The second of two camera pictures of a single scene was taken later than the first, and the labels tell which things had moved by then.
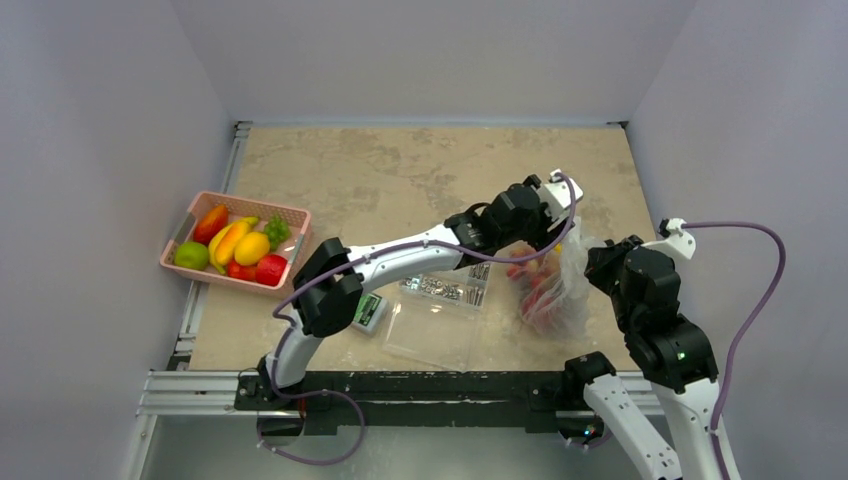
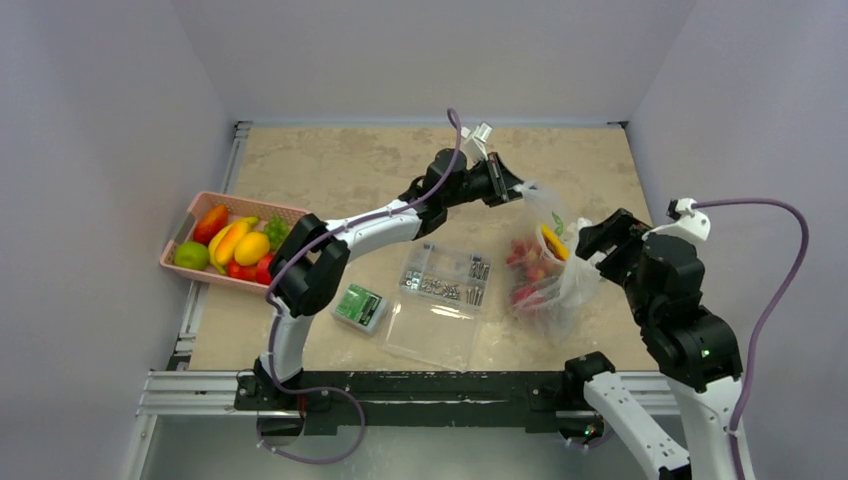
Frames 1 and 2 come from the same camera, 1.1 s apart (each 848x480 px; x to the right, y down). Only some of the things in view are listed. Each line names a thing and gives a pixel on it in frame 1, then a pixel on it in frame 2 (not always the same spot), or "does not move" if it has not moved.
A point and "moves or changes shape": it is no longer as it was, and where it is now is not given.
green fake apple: x=191 y=255 does not move
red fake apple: x=270 y=269 does not move
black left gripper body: x=535 y=232 → x=482 y=182
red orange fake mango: x=213 y=223 does not move
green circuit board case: x=370 y=312 does not move
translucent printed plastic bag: x=553 y=291 moves or changes shape
